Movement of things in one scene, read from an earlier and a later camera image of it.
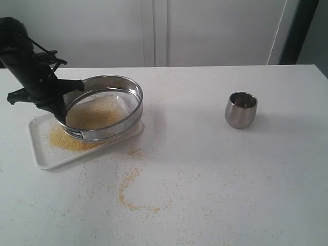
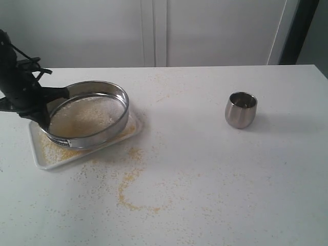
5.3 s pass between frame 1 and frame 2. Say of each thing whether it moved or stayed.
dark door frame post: stayed
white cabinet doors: stayed
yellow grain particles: moved
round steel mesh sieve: moved
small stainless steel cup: stayed
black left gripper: moved
